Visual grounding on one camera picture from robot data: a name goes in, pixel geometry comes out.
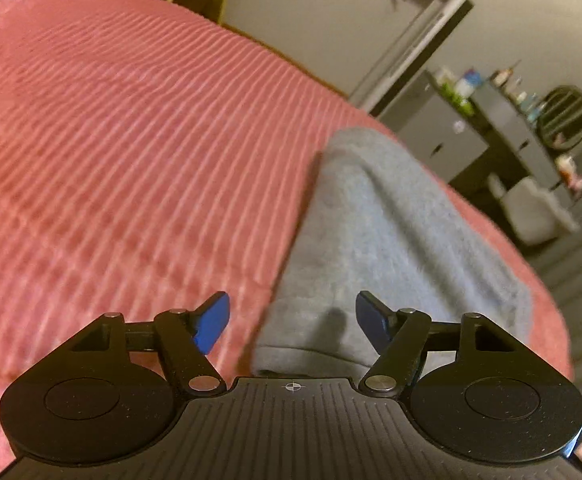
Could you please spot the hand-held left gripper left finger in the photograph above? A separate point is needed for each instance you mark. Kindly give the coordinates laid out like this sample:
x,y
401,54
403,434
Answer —
x,y
212,321

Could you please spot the green cloth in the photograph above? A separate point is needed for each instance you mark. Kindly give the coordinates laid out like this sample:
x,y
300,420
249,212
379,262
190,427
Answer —
x,y
455,97

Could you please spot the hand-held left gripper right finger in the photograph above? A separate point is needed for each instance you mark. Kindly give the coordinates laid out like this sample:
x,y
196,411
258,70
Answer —
x,y
373,321

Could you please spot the round black-framed mirror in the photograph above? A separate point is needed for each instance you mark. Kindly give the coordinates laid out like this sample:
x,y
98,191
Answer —
x,y
565,117

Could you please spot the small bottles on dresser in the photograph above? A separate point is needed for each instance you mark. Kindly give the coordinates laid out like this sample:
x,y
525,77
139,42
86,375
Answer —
x,y
516,92

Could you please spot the white door frame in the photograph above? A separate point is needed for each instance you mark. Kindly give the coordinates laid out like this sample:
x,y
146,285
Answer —
x,y
411,50

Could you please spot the grey black dresser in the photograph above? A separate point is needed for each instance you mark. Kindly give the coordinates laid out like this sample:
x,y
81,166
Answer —
x,y
471,145

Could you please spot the white stool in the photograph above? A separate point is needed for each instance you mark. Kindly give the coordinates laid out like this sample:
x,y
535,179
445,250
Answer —
x,y
531,210

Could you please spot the blue white container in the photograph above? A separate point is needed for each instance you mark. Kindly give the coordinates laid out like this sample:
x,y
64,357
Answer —
x,y
467,85

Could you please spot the light blue towel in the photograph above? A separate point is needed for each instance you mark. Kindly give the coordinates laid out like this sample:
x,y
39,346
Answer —
x,y
386,230

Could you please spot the pink ribbed bedspread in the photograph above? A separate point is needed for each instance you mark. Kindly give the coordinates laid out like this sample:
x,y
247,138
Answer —
x,y
121,160

